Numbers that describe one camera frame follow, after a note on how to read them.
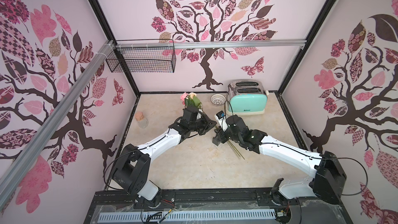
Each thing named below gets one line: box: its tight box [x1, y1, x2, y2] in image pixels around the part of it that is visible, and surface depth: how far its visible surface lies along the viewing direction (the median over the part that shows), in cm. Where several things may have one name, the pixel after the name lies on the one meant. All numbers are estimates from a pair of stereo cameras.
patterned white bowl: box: [210, 93, 227, 106], surface depth 116 cm
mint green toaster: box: [225, 79, 269, 116], surface depth 100 cm
